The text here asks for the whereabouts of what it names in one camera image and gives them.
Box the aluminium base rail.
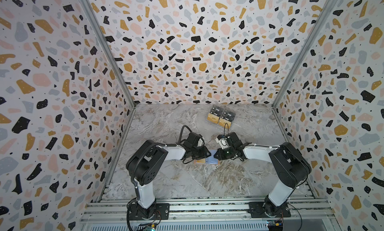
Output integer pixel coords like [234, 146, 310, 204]
[80, 196, 341, 231]

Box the black VIP card left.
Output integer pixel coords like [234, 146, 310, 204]
[210, 105, 224, 117]

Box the gold VIP card left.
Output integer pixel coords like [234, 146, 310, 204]
[207, 113, 220, 124]

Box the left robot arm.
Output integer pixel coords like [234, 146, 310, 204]
[126, 132, 212, 219]

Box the black vip card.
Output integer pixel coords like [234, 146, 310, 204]
[210, 105, 224, 117]
[222, 110, 236, 122]

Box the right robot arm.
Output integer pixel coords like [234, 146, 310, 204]
[214, 132, 312, 218]

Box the clear acrylic card display stand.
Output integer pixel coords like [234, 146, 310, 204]
[206, 107, 235, 130]

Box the black VIP card right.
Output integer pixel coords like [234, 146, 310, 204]
[222, 110, 236, 122]

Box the tan leather card holder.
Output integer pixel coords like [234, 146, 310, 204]
[194, 150, 221, 165]

